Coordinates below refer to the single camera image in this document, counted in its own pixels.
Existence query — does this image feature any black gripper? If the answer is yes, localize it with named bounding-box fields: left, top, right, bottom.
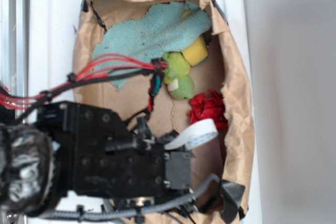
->
left=36, top=102, right=191, bottom=205

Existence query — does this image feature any green plush toy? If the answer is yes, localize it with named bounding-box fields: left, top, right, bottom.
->
left=162, top=52, right=195, bottom=100

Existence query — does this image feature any red fabric rose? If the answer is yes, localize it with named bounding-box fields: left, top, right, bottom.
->
left=188, top=89, right=228, bottom=130

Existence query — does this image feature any brown paper bag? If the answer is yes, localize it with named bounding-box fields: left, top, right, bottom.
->
left=73, top=0, right=255, bottom=223

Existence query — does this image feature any light blue cloth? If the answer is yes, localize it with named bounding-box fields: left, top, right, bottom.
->
left=91, top=1, right=212, bottom=92

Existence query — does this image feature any yellow sponge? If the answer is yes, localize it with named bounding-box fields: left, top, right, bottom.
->
left=182, top=35, right=208, bottom=66

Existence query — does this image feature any white plastic tray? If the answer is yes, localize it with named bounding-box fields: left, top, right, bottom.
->
left=28, top=0, right=262, bottom=223

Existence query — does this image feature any red and black cable bundle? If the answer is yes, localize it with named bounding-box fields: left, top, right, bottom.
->
left=0, top=54, right=169, bottom=130

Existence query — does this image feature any white flat ribbon cable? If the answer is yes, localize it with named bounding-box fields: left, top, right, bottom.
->
left=164, top=118, right=219, bottom=151

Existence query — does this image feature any aluminium frame rail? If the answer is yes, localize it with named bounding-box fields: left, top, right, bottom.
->
left=1, top=0, right=29, bottom=97

